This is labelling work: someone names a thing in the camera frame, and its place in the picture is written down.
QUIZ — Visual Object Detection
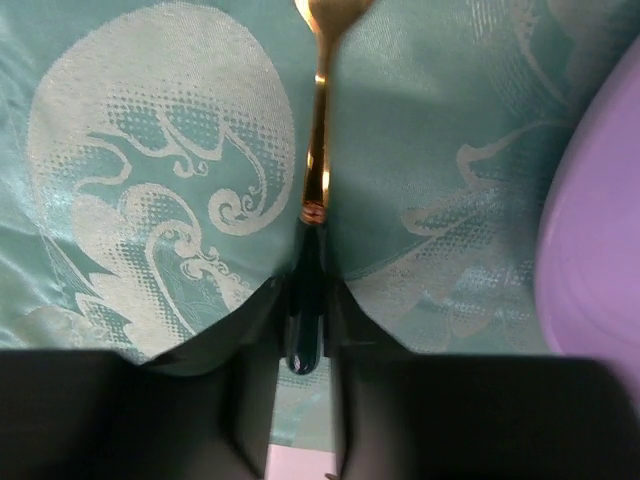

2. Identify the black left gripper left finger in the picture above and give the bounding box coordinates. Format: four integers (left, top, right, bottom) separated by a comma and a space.
1, 278, 288, 479

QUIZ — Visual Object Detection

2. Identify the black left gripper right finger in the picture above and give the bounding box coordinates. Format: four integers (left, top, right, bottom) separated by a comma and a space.
326, 280, 639, 479

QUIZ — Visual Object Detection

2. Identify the purple plate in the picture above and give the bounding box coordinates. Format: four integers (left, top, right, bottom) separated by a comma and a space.
532, 47, 640, 357

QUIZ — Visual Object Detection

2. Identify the green patterned cloth placemat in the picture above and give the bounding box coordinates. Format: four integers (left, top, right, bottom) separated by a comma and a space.
0, 0, 640, 451

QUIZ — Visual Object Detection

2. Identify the gold fork dark handle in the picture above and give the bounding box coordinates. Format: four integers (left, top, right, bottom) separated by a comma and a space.
285, 0, 373, 375

